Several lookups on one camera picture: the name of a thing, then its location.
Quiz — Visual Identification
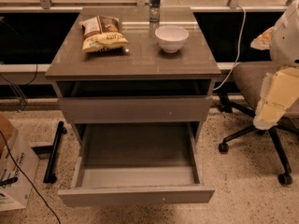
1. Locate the grey drawer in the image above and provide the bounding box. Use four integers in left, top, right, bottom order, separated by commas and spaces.
59, 123, 214, 206
59, 97, 212, 124

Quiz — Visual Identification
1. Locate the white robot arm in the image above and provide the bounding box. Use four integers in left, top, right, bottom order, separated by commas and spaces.
250, 0, 299, 130

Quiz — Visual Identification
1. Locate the grey top drawer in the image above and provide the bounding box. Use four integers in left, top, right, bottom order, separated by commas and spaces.
59, 97, 212, 124

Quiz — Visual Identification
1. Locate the grey drawer cabinet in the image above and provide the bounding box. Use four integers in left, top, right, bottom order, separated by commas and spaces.
45, 6, 221, 133

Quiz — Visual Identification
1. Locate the brown office chair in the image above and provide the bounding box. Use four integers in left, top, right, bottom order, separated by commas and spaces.
218, 61, 299, 186

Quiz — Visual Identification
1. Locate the white bowl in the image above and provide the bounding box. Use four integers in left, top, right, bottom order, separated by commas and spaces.
155, 25, 189, 53

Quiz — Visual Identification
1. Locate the blue drink can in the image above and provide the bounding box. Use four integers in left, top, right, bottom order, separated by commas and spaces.
149, 0, 161, 22

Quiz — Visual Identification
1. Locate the yellow chip bag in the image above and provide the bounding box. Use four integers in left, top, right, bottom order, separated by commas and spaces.
79, 15, 128, 53

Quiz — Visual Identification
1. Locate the black metal bar stand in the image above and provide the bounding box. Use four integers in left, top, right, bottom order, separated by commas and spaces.
33, 121, 67, 184

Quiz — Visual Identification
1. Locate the cardboard box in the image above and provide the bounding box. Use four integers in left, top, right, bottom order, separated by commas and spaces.
0, 114, 39, 211

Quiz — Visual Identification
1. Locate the white cable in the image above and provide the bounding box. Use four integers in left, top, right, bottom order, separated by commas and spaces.
212, 5, 247, 91

